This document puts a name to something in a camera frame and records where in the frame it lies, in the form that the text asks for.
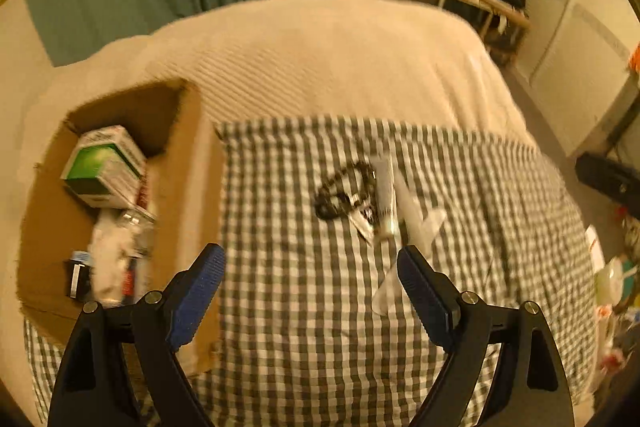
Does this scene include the green checked cloth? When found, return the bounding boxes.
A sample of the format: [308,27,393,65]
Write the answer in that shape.
[22,116,601,427]

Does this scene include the black braided cord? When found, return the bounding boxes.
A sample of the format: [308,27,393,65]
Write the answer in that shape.
[314,160,377,222]

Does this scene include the white tube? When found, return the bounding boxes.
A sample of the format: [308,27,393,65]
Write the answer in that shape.
[372,157,398,238]

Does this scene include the red label packet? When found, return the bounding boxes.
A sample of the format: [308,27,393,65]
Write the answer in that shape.
[125,257,140,300]

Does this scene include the green and white carton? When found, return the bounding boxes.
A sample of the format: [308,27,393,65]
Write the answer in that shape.
[61,125,147,209]

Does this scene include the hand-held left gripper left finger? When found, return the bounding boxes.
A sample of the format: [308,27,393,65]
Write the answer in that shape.
[48,243,227,427]

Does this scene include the clear plastic packet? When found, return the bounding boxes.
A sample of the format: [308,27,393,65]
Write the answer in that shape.
[372,182,448,315]

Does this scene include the small black box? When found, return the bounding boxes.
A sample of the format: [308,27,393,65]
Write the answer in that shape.
[65,251,96,300]

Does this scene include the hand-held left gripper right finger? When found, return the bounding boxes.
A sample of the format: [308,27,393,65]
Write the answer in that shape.
[396,245,575,427]

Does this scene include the white textured blanket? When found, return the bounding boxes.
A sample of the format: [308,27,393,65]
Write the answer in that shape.
[0,0,538,408]

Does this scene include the pile of floor clutter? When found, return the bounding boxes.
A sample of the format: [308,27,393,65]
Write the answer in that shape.
[595,207,640,358]

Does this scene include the brown cardboard box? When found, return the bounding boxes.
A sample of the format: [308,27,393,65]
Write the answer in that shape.
[15,78,226,375]

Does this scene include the white plastic bag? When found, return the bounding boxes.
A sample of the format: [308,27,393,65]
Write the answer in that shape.
[92,209,156,303]

